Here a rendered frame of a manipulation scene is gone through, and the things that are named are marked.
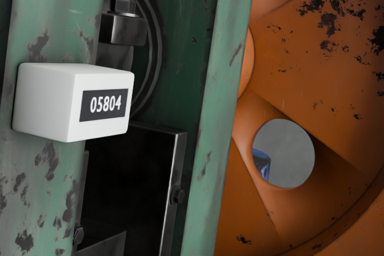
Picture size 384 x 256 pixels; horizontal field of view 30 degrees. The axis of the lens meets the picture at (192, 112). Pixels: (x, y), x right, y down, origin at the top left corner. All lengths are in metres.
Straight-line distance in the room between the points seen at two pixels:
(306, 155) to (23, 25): 3.59
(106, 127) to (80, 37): 0.07
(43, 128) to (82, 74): 0.04
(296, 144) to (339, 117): 3.08
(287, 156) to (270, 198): 3.06
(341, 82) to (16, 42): 0.56
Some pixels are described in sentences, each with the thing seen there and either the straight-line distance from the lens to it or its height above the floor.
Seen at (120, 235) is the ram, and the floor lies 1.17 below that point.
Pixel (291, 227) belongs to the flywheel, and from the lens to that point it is 0.94.
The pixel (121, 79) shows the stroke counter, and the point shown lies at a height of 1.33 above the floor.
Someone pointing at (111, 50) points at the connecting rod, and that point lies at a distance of 0.60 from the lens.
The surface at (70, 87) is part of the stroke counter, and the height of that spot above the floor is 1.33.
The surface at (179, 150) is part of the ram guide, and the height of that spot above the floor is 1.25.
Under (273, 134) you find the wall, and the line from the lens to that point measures 4.01.
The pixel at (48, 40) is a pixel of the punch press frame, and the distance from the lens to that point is 0.44.
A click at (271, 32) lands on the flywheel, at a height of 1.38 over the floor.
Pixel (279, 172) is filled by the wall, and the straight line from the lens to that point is 4.03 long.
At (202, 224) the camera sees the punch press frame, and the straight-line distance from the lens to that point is 0.74.
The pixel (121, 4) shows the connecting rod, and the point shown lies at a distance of 0.59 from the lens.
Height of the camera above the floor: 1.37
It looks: 7 degrees down
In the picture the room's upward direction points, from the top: 8 degrees clockwise
